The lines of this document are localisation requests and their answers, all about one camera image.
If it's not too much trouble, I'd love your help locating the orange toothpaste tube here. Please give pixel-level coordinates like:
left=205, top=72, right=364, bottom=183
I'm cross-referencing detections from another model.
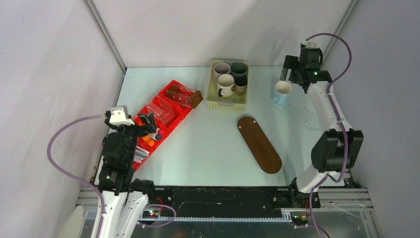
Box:
left=142, top=136, right=155, bottom=147

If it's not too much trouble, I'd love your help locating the white mug black handle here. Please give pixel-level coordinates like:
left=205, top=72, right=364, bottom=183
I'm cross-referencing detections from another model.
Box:
left=217, top=74, right=234, bottom=97

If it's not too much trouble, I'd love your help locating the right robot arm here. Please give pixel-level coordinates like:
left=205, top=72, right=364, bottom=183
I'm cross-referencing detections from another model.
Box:
left=282, top=55, right=364, bottom=207

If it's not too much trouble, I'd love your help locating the white toothbrush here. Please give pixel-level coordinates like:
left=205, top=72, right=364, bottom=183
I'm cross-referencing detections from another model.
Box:
left=134, top=147, right=150, bottom=163

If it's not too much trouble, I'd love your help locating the brown mug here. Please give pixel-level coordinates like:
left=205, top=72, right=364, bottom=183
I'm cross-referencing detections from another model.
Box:
left=234, top=76, right=248, bottom=96

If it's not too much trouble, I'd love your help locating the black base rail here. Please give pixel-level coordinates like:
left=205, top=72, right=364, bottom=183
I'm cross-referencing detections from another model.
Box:
left=150, top=186, right=320, bottom=219

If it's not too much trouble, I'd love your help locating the cream plastic basket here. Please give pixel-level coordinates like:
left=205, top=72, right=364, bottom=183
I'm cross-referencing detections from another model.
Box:
left=206, top=59, right=250, bottom=112

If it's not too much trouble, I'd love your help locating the dark green mug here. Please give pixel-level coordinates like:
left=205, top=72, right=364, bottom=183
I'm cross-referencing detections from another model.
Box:
left=230, top=61, right=249, bottom=77

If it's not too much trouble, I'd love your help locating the clear textured acrylic tray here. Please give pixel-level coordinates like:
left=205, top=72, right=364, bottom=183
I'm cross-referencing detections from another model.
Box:
left=146, top=96, right=175, bottom=124

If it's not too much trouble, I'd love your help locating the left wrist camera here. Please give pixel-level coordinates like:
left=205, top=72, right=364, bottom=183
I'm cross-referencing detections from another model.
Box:
left=105, top=106, right=135, bottom=127

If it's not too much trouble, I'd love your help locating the red divided organizer bin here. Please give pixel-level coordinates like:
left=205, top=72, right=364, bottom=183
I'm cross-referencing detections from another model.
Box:
left=132, top=80, right=192, bottom=171

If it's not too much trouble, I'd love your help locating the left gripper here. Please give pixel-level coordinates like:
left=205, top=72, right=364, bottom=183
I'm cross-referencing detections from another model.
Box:
left=106, top=111, right=157, bottom=163

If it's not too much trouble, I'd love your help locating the light blue mug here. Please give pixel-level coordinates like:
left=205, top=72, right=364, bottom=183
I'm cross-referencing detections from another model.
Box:
left=271, top=81, right=292, bottom=106

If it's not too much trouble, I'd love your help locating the brown oval wooden tray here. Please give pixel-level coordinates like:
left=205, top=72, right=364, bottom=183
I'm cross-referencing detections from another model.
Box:
left=237, top=116, right=282, bottom=174

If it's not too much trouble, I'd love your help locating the pink white mug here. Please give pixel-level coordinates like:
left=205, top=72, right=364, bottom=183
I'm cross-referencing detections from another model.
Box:
left=212, top=62, right=230, bottom=81

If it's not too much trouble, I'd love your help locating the dark blue capped tube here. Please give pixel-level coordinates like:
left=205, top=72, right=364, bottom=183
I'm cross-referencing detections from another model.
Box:
left=148, top=132, right=162, bottom=141

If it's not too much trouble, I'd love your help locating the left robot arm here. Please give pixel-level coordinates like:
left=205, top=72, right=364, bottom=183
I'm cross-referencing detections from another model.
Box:
left=92, top=108, right=157, bottom=238

